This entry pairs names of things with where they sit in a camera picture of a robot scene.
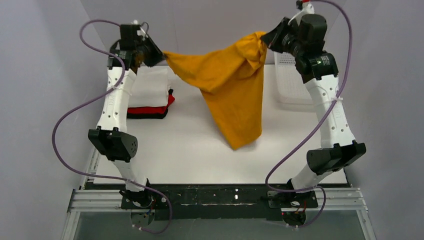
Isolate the yellow t shirt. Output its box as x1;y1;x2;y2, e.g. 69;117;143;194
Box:
165;31;267;150

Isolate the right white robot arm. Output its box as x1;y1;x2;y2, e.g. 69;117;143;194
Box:
261;13;367;194

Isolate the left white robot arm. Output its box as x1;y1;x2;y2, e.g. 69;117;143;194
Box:
88;20;164;203

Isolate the white folded t shirt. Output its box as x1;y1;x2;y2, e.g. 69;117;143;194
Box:
128;67;171;108

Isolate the white plastic basket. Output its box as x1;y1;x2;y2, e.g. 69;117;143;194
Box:
273;52;313;108

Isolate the red folded t shirt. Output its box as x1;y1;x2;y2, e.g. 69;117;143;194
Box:
127;94;175;115

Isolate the black folded t shirt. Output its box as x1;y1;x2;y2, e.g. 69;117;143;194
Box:
126;88;174;119

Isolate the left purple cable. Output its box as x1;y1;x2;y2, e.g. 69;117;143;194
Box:
51;19;174;235

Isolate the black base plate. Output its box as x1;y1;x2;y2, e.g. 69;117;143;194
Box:
85;183;319;224

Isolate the aluminium frame rail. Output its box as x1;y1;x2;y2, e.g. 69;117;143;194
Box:
62;146;376;240

